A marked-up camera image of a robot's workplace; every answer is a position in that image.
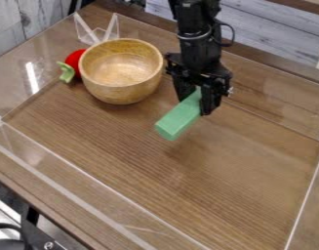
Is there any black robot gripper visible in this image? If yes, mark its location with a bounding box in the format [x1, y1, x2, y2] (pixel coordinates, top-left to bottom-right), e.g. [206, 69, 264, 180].
[165, 53, 234, 115]

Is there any green rectangular block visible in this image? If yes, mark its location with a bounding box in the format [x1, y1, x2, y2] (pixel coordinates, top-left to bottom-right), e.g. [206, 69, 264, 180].
[156, 90, 201, 141]

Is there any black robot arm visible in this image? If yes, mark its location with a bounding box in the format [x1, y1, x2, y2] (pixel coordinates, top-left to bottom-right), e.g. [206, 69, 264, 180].
[165, 0, 236, 115]

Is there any light wooden bowl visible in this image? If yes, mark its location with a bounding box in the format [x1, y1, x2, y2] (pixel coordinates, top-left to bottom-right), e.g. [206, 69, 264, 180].
[81, 38, 165, 104]

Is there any red toy strawberry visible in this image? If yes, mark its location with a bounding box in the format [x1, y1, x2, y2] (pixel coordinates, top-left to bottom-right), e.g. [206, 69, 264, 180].
[58, 49, 86, 83]

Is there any black table leg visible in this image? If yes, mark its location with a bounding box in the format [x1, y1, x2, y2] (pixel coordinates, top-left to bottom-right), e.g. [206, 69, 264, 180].
[26, 207, 39, 226]

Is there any clear acrylic corner bracket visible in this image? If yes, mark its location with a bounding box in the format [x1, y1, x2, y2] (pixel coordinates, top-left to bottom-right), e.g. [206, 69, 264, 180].
[74, 13, 121, 46]

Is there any clear acrylic tray wall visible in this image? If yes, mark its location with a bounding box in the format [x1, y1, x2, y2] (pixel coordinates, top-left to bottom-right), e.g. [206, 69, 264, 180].
[0, 116, 210, 250]

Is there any black cable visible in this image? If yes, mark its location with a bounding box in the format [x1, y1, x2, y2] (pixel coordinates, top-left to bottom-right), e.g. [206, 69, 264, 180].
[0, 222, 29, 250]

